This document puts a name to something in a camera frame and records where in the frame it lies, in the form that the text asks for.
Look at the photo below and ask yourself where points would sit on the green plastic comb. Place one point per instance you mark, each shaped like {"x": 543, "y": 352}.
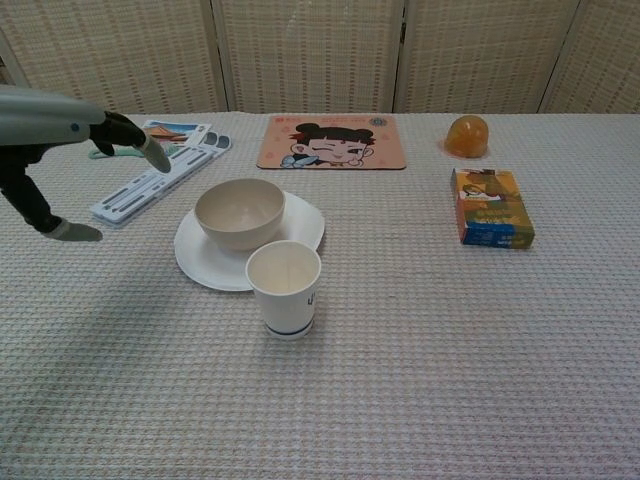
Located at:
{"x": 96, "y": 154}

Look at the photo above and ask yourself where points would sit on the white paper cup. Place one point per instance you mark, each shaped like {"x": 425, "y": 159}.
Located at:
{"x": 285, "y": 310}

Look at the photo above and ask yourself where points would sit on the cartoon girl mouse pad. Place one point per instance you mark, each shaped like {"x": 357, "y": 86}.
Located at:
{"x": 330, "y": 145}

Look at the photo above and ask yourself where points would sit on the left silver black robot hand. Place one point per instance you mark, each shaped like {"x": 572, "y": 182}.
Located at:
{"x": 45, "y": 117}

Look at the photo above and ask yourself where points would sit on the beige woven folding screen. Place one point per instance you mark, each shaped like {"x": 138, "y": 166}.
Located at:
{"x": 310, "y": 55}

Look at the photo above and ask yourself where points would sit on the palace photo postcard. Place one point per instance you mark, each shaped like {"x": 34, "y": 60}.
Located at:
{"x": 177, "y": 131}

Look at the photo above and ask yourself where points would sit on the colourful printed carton box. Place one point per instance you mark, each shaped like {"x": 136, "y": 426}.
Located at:
{"x": 492, "y": 210}

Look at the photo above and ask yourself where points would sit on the pale blue folding stand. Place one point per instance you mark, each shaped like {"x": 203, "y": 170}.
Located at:
{"x": 130, "y": 200}

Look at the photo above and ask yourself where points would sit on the orange fruit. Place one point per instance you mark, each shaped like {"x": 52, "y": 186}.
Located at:
{"x": 467, "y": 136}

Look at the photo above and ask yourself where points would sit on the beige bowl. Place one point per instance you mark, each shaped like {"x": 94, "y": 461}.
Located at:
{"x": 240, "y": 220}

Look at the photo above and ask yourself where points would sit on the white woven tablecloth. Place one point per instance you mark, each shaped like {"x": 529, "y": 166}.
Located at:
{"x": 400, "y": 350}

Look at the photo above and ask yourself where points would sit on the white paper plate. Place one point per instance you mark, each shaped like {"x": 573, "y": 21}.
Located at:
{"x": 202, "y": 260}

